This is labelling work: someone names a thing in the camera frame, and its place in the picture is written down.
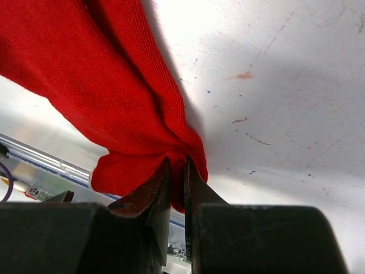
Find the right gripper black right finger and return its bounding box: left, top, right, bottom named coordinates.
left=184, top=160, right=348, bottom=273

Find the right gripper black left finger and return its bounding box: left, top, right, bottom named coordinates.
left=1, top=160, right=171, bottom=273

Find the red santa sock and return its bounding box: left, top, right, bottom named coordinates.
left=1, top=1, right=208, bottom=212

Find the aluminium frame rail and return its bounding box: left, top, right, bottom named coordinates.
left=0, top=132, right=189, bottom=269

